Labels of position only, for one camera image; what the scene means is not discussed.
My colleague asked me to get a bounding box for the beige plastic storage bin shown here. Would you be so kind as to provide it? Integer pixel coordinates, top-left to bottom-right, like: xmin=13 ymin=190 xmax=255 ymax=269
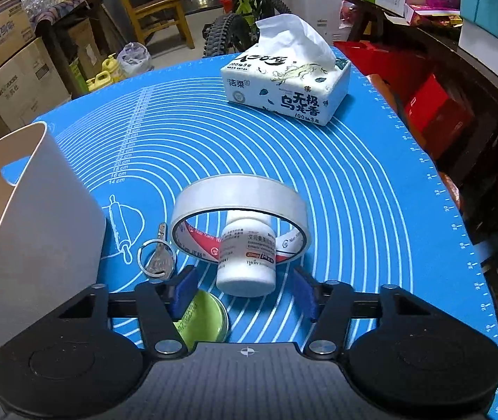
xmin=0 ymin=121 xmax=106 ymax=416

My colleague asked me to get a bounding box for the green round tin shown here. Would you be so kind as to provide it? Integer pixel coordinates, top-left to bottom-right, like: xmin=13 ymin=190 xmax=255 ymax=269
xmin=174 ymin=289 xmax=230 ymax=351

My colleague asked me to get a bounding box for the white medicine bottle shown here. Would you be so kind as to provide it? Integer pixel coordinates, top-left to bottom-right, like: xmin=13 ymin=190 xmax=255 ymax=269
xmin=216 ymin=210 xmax=276 ymax=298

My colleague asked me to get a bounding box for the blue silicone baking mat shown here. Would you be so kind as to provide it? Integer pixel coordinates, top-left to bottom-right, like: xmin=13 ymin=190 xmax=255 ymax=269
xmin=0 ymin=47 xmax=498 ymax=420

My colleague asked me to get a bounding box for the white tape roll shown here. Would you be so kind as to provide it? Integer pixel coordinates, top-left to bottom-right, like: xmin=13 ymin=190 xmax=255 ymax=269
xmin=170 ymin=174 xmax=311 ymax=264

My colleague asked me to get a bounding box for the white tissue pack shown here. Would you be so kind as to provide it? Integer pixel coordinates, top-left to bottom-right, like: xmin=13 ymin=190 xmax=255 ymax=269
xmin=220 ymin=13 xmax=351 ymax=126

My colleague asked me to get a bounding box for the yellow oil jug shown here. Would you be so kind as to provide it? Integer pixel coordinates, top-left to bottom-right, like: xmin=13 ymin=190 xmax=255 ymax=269
xmin=86 ymin=54 xmax=125 ymax=93

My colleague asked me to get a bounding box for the white plastic bag on floor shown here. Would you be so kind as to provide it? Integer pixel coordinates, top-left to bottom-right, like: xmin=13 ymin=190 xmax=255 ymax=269
xmin=117 ymin=42 xmax=153 ymax=78

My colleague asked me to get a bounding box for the large stacked cardboard box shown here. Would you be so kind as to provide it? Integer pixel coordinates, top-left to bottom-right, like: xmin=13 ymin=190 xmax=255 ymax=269
xmin=0 ymin=38 xmax=70 ymax=139

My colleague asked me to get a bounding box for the wooden chair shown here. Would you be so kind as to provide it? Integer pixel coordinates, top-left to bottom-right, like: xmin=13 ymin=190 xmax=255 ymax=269
xmin=120 ymin=0 xmax=195 ymax=49

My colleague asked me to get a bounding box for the green children's bicycle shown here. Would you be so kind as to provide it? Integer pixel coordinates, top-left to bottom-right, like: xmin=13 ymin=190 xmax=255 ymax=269
xmin=202 ymin=0 xmax=292 ymax=58

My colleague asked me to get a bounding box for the silver key with ring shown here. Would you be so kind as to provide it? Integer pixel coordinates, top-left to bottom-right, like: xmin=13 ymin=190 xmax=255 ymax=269
xmin=137 ymin=222 xmax=176 ymax=281

